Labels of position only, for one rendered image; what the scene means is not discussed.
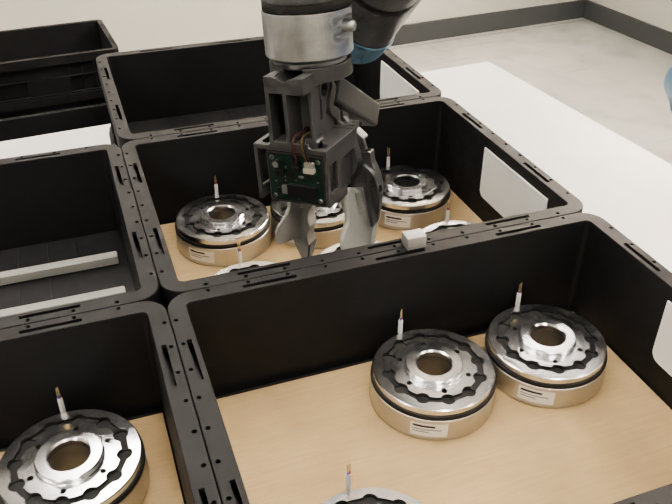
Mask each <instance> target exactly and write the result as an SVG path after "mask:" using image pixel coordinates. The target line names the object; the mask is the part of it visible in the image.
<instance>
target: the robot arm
mask: <svg viewBox="0 0 672 504"><path fill-rule="evenodd" d="M420 2H421V0H261V17H262V27H263V36H264V46H265V55H266V56H267V57H268V58H269V59H270V60H269V65H270V73H269V74H267V75H265V76H263V83H264V92H265V101H266V110H267V119H268V128H269V133H268V134H266V135H265V136H263V137H262V138H260V139H259V140H257V141H256V142H254V143H253V145H254V153H255V161H256V170H257V178H258V186H259V194H260V198H264V197H265V196H266V195H267V194H269V193H270V192H271V198H272V199H273V200H279V201H286V202H288V204H287V209H286V212H285V214H284V216H283V217H282V219H281V221H280V222H279V224H278V226H277V228H276V230H275V241H276V243H277V244H282V243H285V242H288V241H290V240H293V239H294V242H295V245H296V247H297V250H298V252H299V254H300V255H301V257H302V258H304V257H309V256H312V255H313V252H314V249H315V245H316V242H317V239H316V236H315V233H314V227H315V224H316V223H317V219H316V216H315V206H319V207H326V208H331V207H332V206H333V205H334V204H335V203H339V202H340V201H341V205H342V209H343V212H344V218H345V220H344V225H343V229H342V232H341V235H340V248H341V250H344V249H349V248H354V247H359V246H364V245H369V244H374V242H375V237H376V232H377V226H378V221H379V218H380V212H381V205H382V198H383V179H382V175H381V171H380V169H379V166H378V164H377V162H376V160H375V155H374V149H373V148H371V149H368V148H367V144H366V141H365V139H366V138H367V137H368V134H367V133H366V132H365V131H363V130H362V129H361V128H360V127H361V126H376V125H377V122H378V115H379V109H380V105H379V103H378V102H376V101H375V100H374V99H372V98H371V97H369V96H368V95H367V94H365V93H364V92H362V91H361V90H360V89H358V88H357V87H356V86H354V85H353V84H351V83H350V82H349V81H347V80H346V79H344V78H345V77H347V76H349V75H350V74H352V72H353V64H366V63H370V62H372V61H374V60H376V59H378V58H379V57H380V56H381V55H382V54H383V52H384V51H385V50H386V49H387V48H389V47H390V46H391V44H392V43H393V41H394V38H395V35H396V33H397V32H398V31H399V29H400V28H401V26H402V25H403V24H404V22H405V21H406V20H407V19H408V17H409V16H410V15H411V14H412V12H413V11H414V10H415V8H416V7H417V6H418V4H419V3H420ZM264 154H266V156H267V165H268V174H269V179H268V180H266V181H265V182H264V183H263V177H262V169H261V160H260V157H262V156H263V155H264ZM352 175H353V177H352V178H351V176H352ZM350 183H351V187H347V186H348V185H349V184H350Z"/></svg>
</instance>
